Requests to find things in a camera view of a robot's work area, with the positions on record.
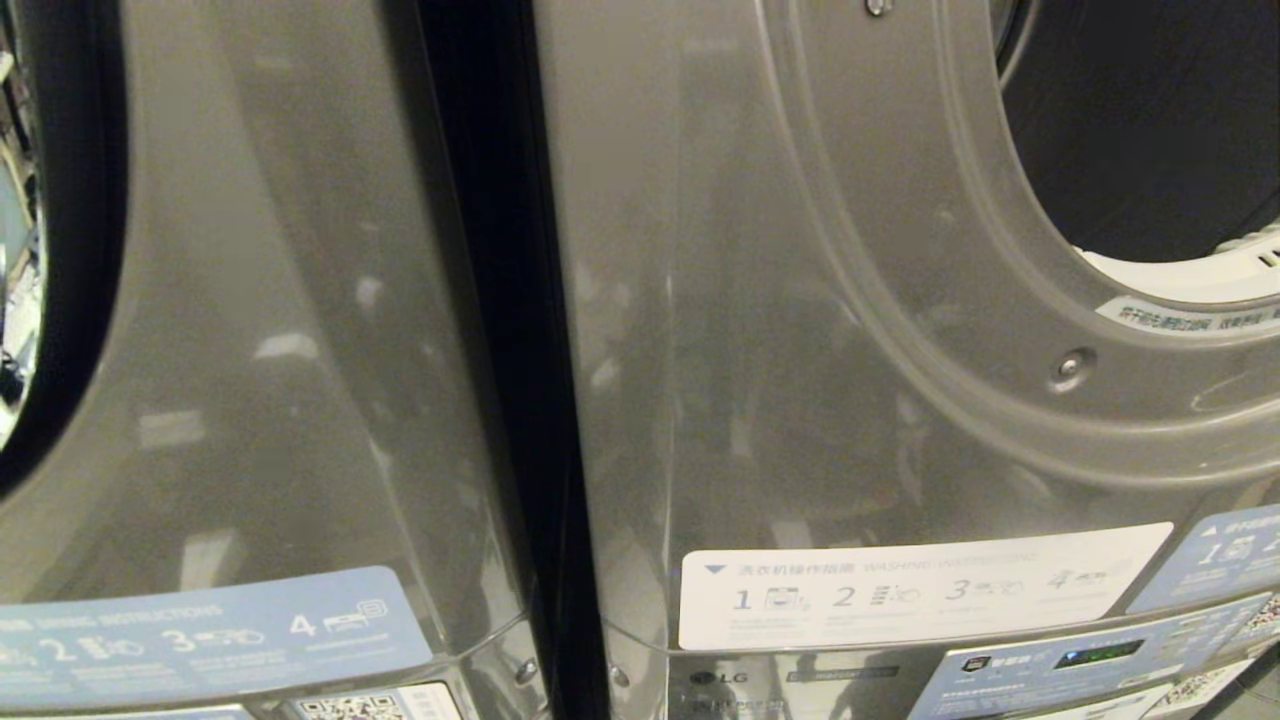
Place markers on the grey front-load dryer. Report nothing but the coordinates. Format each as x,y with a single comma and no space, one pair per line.
780,330

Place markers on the black glass washer door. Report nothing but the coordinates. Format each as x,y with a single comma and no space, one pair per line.
60,230

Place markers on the grey front-load washing machine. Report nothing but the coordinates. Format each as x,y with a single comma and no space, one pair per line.
290,330

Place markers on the white lint filter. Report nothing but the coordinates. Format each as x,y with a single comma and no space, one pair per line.
1200,275

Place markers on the white instruction sticker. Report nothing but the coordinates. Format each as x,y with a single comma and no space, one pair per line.
900,590

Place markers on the blue instruction sticker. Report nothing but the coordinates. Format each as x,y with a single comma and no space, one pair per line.
210,632
1215,555

